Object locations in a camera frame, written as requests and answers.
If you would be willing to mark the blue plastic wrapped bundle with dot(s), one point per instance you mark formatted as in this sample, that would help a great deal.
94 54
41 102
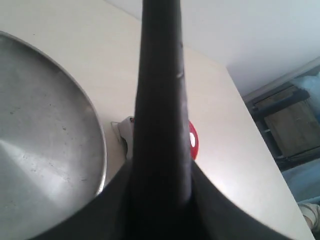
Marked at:
310 83

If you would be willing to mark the wooden crate with black frame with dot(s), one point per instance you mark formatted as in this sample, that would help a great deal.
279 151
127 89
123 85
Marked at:
287 123

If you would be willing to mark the round metal plate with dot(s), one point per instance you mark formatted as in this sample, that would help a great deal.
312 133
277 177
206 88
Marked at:
52 145

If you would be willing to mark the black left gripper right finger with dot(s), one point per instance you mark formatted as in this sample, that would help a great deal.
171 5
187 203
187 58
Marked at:
221 218

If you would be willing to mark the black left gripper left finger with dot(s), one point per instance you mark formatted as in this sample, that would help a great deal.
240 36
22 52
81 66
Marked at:
104 218

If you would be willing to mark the yellow black claw hammer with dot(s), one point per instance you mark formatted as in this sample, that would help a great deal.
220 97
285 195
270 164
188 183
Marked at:
161 183

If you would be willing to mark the red dome push button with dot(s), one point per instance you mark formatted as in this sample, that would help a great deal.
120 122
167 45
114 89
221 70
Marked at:
124 132

